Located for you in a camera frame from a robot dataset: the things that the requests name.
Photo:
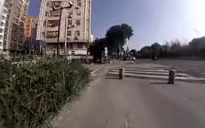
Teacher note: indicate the short bollard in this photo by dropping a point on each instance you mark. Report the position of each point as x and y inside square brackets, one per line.
[121, 73]
[171, 76]

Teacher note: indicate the dark tree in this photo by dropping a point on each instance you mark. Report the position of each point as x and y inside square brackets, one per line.
[118, 35]

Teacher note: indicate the white zebra crossing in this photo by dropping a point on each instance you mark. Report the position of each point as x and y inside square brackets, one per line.
[146, 73]

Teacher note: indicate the grey asphalt path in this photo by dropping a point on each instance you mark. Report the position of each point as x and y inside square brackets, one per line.
[130, 106]

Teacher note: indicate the beige tall building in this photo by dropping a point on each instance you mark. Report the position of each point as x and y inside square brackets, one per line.
[70, 23]

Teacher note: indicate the street lamp pole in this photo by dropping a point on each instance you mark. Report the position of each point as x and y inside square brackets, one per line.
[59, 33]

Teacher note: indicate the tall green bushes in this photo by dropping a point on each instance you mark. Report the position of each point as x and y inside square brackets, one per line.
[30, 90]

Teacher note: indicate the orange building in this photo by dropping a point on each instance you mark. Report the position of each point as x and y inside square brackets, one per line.
[31, 28]

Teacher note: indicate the grey asphalt road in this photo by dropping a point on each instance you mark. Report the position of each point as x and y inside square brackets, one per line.
[190, 66]

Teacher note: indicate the row of trees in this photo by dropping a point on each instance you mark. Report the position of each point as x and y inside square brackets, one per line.
[190, 46]

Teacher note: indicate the brown tall building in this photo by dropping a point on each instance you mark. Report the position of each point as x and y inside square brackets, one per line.
[16, 23]

